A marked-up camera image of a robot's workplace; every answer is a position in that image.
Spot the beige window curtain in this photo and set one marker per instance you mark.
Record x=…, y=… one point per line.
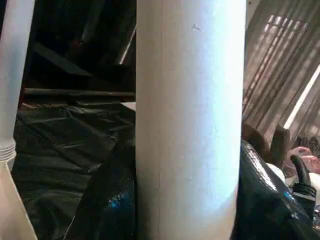
x=280, y=65

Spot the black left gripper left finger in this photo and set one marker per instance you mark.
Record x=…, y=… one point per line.
x=110, y=200

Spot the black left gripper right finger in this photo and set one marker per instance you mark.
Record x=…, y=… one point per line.
x=270, y=205

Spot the brown chair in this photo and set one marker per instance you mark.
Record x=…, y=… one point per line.
x=270, y=142

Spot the black plastic mat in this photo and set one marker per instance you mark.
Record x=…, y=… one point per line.
x=60, y=145

